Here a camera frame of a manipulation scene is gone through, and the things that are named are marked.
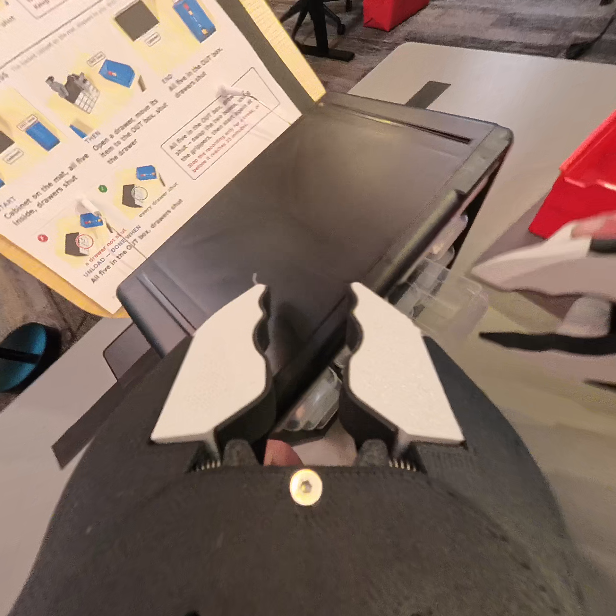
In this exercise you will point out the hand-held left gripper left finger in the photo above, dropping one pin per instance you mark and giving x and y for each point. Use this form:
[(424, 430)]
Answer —
[(216, 375)]

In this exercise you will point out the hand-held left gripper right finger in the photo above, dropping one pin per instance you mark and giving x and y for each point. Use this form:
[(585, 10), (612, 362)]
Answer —
[(399, 380)]

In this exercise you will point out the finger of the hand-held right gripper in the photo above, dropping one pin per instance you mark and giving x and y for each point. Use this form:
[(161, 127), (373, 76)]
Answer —
[(544, 267), (568, 342)]

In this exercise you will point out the clear plastic drawer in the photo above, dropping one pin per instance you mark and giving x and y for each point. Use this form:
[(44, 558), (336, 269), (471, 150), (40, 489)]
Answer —
[(447, 298)]

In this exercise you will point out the black drawer cabinet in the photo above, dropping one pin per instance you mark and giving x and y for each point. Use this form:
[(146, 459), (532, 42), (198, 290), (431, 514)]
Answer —
[(313, 211)]

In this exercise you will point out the person's right hand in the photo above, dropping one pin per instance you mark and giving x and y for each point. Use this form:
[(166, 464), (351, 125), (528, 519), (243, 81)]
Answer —
[(596, 225)]

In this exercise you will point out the red storage box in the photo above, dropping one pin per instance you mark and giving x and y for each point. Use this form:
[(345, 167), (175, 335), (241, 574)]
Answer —
[(577, 192)]

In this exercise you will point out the black tape strip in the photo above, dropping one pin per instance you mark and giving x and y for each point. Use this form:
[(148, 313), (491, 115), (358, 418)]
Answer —
[(428, 95), (96, 423)]

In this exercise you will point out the teal round stool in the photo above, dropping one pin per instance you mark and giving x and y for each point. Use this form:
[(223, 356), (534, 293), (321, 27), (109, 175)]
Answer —
[(26, 356)]

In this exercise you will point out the red fabric box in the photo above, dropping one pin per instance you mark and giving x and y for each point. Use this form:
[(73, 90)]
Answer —
[(392, 12)]

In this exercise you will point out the black office chair base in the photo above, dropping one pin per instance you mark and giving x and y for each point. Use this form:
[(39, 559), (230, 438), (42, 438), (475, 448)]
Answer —
[(320, 29)]

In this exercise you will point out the printed instruction sheet on board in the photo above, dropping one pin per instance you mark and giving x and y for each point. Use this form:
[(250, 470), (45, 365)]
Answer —
[(288, 43)]

